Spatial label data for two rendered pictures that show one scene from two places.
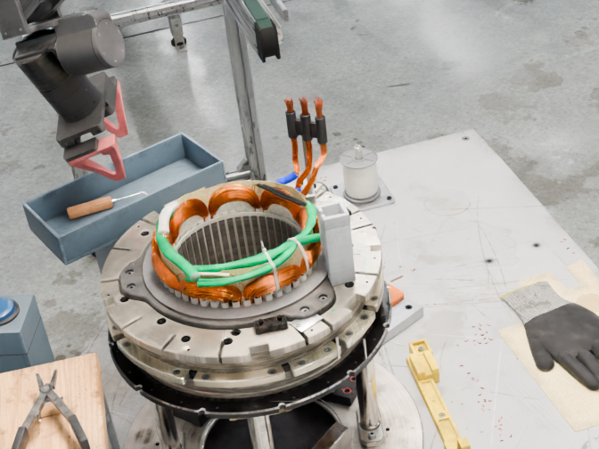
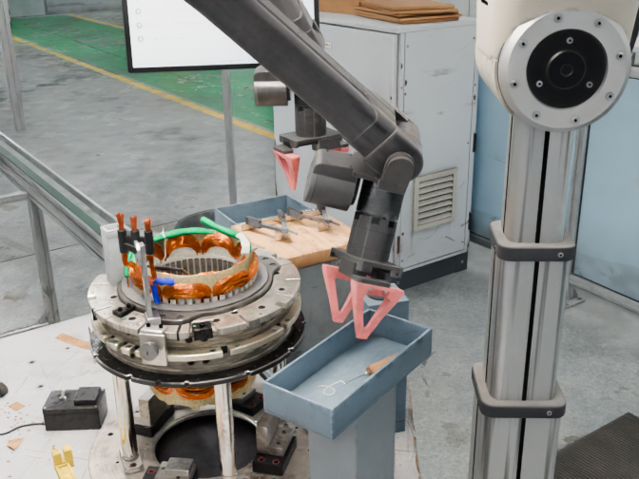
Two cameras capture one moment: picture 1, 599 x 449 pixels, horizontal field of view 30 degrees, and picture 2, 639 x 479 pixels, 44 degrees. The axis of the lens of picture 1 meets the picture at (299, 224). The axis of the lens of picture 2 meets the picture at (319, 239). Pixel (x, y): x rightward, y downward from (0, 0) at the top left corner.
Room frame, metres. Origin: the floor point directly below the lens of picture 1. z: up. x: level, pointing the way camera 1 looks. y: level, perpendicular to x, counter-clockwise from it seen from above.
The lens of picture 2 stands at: (2.10, -0.16, 1.60)
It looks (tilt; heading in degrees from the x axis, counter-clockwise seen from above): 22 degrees down; 158
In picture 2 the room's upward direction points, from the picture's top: 1 degrees counter-clockwise
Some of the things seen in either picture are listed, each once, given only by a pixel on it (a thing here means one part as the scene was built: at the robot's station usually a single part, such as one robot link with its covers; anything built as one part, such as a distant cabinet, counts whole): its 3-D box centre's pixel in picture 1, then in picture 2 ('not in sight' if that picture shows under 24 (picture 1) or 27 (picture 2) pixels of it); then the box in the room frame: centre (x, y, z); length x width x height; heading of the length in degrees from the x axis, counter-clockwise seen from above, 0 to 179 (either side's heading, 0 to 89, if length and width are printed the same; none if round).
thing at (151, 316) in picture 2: (303, 158); (148, 283); (1.11, -0.01, 1.15); 0.03 x 0.02 x 0.12; 179
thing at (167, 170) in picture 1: (143, 265); (352, 441); (1.25, 0.22, 0.92); 0.25 x 0.11 x 0.28; 122
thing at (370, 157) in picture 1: (360, 175); not in sight; (1.56, -0.11, 0.82); 0.06 x 0.06 x 0.07
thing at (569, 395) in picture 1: (578, 338); not in sight; (1.14, -0.36, 0.78); 0.31 x 0.19 x 0.01; 13
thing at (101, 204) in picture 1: (89, 208); (385, 364); (1.25, 0.28, 1.03); 0.06 x 0.02 x 0.02; 106
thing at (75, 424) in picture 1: (78, 432); (253, 221); (0.78, 0.24, 1.09); 0.04 x 0.01 x 0.02; 23
